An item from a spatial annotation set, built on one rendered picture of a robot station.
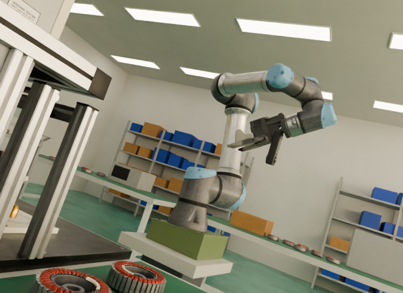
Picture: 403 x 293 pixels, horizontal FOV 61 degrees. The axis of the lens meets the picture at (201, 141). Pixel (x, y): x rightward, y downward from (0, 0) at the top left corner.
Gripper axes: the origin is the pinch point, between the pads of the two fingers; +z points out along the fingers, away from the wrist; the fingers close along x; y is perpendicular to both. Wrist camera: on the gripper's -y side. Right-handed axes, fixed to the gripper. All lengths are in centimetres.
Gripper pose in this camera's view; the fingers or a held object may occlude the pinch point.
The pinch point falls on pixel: (234, 149)
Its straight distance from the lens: 123.5
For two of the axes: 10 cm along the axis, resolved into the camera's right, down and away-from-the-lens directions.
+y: -2.1, -9.5, 2.3
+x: -4.2, -1.3, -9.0
